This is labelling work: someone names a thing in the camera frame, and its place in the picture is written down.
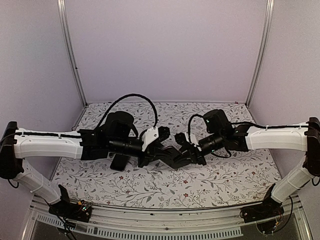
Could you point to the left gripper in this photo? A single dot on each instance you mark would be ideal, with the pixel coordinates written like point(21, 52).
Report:
point(149, 155)

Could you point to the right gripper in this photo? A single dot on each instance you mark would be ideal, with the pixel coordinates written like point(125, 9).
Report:
point(193, 153)

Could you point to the black purple phone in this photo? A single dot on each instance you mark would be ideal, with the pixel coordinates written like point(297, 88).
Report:
point(174, 158)

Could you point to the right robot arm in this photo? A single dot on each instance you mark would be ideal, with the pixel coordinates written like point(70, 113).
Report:
point(245, 136)

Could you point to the floral table mat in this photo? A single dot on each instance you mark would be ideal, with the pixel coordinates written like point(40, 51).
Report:
point(243, 178)

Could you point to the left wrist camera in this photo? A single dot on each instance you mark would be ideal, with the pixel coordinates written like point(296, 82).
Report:
point(154, 135)

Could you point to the front aluminium rail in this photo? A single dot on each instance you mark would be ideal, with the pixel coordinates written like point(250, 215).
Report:
point(127, 223)

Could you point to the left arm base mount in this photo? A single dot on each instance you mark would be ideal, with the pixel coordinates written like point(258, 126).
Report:
point(80, 211)

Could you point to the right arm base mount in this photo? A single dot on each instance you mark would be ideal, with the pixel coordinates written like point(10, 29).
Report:
point(266, 209)

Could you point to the left aluminium frame post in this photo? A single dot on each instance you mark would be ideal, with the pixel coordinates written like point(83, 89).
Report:
point(62, 11)

